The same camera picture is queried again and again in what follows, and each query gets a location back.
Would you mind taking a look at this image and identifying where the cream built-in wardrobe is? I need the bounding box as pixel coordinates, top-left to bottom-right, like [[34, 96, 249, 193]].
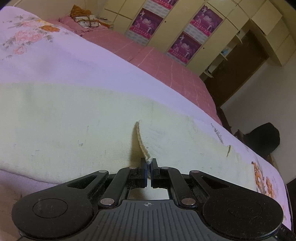
[[101, 1, 295, 75]]

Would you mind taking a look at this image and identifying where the upper right purple poster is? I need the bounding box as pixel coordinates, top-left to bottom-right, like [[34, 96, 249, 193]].
[[190, 5, 223, 37]]

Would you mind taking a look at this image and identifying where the dark brown wooden door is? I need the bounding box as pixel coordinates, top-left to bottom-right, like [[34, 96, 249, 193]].
[[205, 31, 269, 108]]

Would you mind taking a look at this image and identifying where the lower right purple poster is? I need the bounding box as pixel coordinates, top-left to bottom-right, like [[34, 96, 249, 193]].
[[166, 32, 201, 66]]

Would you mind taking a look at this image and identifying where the black bag on floor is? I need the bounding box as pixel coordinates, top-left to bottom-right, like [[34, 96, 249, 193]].
[[243, 123, 280, 159]]

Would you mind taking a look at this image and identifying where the pink checked bedspread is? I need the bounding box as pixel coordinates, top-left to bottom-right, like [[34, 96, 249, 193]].
[[48, 16, 222, 124]]

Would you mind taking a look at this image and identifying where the upper left purple poster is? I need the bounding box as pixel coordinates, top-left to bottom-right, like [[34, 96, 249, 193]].
[[129, 8, 163, 40]]

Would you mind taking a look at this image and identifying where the pale cream knit garment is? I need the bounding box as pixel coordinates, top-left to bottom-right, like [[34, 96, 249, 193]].
[[1, 83, 256, 190]]

